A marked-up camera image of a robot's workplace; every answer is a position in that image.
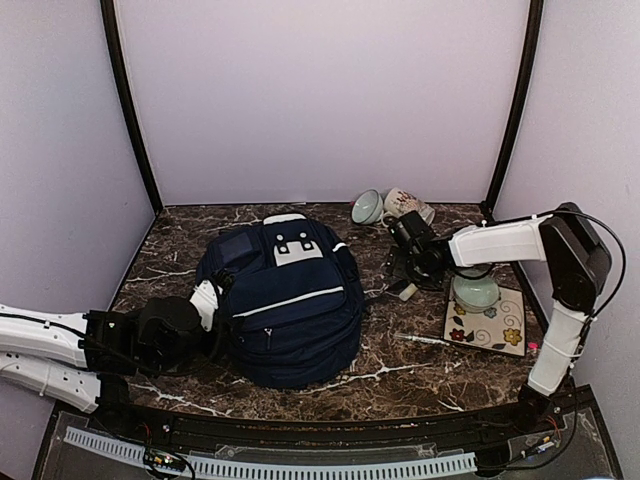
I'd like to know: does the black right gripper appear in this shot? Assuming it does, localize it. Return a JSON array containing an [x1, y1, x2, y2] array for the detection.
[[385, 246, 445, 291]]

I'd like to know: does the navy blue student backpack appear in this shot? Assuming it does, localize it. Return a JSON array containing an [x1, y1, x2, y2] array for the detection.
[[196, 212, 366, 389]]

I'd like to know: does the pale yellow highlighter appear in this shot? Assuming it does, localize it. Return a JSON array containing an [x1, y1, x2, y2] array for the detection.
[[398, 283, 418, 302]]

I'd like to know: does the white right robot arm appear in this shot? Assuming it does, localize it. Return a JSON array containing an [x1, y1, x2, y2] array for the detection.
[[387, 202, 616, 397]]

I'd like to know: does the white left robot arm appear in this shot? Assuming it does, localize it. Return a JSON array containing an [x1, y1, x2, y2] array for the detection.
[[1, 271, 234, 436]]

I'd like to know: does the clear pen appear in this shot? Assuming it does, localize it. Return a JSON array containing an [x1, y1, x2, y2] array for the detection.
[[393, 332, 450, 346]]

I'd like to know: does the white floral mug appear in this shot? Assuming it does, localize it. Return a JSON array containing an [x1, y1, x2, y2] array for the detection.
[[381, 188, 435, 227]]

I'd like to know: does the tipped celadon bowl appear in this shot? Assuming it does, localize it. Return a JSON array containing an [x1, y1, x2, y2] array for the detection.
[[351, 189, 384, 225]]

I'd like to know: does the upright celadon bowl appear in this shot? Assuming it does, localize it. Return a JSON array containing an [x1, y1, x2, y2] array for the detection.
[[451, 269, 501, 313]]

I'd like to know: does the small green circuit board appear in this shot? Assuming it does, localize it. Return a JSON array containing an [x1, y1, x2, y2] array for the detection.
[[143, 448, 186, 474]]

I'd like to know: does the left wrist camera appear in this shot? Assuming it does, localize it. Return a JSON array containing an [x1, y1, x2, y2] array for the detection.
[[190, 280, 219, 332]]

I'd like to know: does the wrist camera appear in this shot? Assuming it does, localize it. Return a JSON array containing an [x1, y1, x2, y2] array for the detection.
[[388, 210, 435, 249], [190, 280, 219, 332]]

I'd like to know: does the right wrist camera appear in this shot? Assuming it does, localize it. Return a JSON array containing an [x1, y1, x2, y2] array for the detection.
[[388, 210, 435, 249]]

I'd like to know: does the right black frame post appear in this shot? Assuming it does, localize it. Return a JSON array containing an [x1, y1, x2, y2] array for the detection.
[[480, 0, 544, 217]]

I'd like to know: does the black frame post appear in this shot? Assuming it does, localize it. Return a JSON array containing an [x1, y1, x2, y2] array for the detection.
[[480, 0, 544, 217], [100, 0, 164, 216]]

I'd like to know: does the grey slotted cable duct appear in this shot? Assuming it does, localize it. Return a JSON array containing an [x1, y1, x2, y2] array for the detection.
[[63, 427, 477, 479]]

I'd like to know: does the black front rail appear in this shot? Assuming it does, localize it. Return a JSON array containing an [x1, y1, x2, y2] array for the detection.
[[99, 399, 591, 451]]

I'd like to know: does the left black frame post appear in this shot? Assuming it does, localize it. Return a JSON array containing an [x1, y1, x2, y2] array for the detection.
[[100, 0, 164, 216]]

